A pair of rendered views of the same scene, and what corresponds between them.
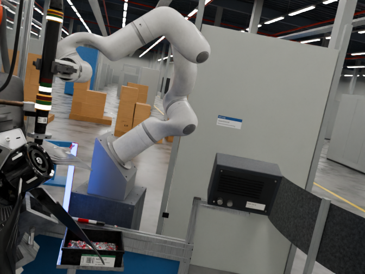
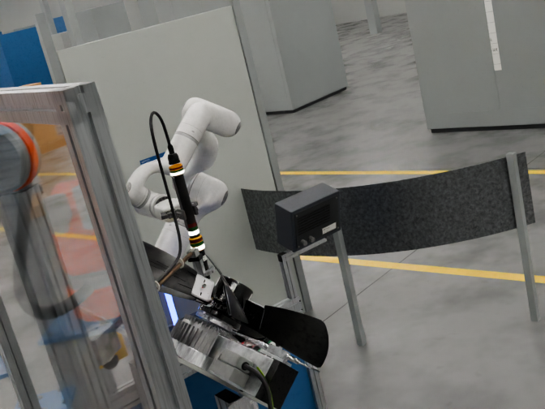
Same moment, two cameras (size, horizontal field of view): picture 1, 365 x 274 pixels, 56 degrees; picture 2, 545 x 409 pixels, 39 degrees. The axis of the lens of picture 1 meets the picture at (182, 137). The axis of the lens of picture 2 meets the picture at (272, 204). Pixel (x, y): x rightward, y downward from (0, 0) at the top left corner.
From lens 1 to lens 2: 1.96 m
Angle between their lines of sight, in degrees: 33
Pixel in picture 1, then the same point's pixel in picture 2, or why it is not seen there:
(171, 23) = (212, 115)
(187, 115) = (218, 186)
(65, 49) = (143, 191)
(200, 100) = not seen: hidden behind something
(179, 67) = (205, 144)
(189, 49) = (229, 127)
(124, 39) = (186, 152)
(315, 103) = (238, 82)
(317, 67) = (219, 38)
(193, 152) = not seen: hidden behind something
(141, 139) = (184, 237)
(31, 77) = not seen: outside the picture
